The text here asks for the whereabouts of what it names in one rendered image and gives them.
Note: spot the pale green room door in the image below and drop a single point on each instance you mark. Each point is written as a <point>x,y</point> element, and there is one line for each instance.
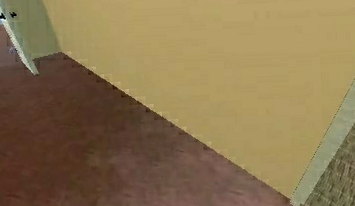
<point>32,30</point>

